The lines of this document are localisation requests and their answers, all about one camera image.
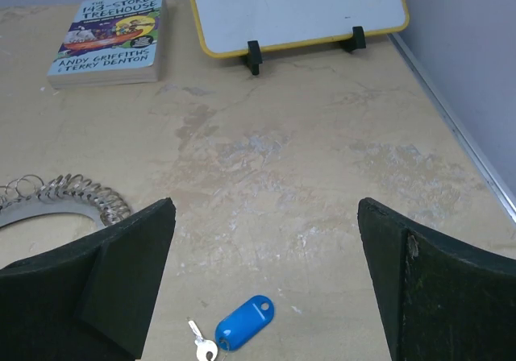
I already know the treehouse paperback book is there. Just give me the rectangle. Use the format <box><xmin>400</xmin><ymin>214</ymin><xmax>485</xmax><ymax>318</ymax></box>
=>
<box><xmin>48</xmin><ymin>0</ymin><xmax>168</xmax><ymax>89</ymax></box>

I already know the metal keyring organizer with rings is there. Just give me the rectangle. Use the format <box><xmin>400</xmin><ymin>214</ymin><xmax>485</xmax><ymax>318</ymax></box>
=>
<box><xmin>1</xmin><ymin>173</ymin><xmax>132</xmax><ymax>229</ymax></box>

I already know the yellow framed whiteboard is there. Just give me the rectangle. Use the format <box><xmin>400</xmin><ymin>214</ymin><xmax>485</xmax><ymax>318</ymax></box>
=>
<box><xmin>190</xmin><ymin>0</ymin><xmax>410</xmax><ymax>59</ymax></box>

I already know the blue key tag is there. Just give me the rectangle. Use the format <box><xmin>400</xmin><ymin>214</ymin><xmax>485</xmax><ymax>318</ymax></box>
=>
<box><xmin>214</xmin><ymin>295</ymin><xmax>275</xmax><ymax>351</ymax></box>

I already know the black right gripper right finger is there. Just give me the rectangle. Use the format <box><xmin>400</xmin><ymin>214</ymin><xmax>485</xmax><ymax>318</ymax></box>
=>
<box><xmin>357</xmin><ymin>197</ymin><xmax>515</xmax><ymax>360</ymax></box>

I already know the small silver key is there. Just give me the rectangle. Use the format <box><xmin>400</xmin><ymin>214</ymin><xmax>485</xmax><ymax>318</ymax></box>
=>
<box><xmin>188</xmin><ymin>318</ymin><xmax>218</xmax><ymax>361</ymax></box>

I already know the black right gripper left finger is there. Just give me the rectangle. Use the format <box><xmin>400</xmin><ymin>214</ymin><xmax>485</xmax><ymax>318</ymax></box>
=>
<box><xmin>1</xmin><ymin>198</ymin><xmax>176</xmax><ymax>360</ymax></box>

